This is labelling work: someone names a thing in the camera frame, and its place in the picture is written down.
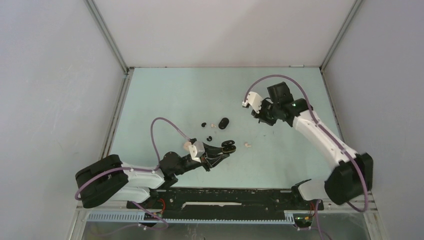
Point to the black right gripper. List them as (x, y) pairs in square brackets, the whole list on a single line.
[(260, 116)]

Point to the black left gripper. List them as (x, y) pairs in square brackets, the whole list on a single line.
[(211, 153)]

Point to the pink charging case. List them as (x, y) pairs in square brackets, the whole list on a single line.
[(186, 145)]

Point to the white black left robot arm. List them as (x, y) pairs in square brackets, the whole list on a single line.
[(110, 179)]

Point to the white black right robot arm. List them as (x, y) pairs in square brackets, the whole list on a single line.
[(351, 173)]

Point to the black oval charging case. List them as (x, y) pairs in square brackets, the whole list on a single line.
[(224, 122)]

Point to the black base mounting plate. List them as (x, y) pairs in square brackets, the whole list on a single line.
[(226, 203)]

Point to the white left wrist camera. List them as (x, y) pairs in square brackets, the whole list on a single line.
[(196, 151)]

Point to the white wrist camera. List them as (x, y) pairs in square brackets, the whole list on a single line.
[(253, 100), (196, 151)]

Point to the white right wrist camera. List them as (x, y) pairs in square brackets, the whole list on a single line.
[(253, 100)]

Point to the grey slotted cable duct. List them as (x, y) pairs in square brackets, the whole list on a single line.
[(142, 217)]

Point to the aluminium frame rail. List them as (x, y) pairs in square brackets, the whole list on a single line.
[(302, 220)]

